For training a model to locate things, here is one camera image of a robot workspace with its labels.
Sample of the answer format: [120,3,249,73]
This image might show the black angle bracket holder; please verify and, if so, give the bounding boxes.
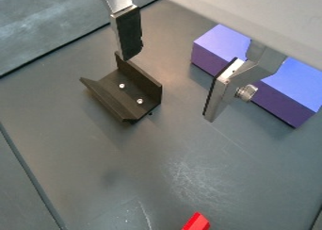
[79,52,162,123]

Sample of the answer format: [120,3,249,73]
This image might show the red peg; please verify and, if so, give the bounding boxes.
[182,212,210,230]

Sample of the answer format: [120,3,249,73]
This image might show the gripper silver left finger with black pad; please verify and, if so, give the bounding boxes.
[102,0,143,61]

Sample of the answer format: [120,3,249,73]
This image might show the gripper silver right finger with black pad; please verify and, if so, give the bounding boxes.
[203,41,287,122]

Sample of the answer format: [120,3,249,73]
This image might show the purple base board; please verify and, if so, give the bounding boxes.
[191,25,322,128]

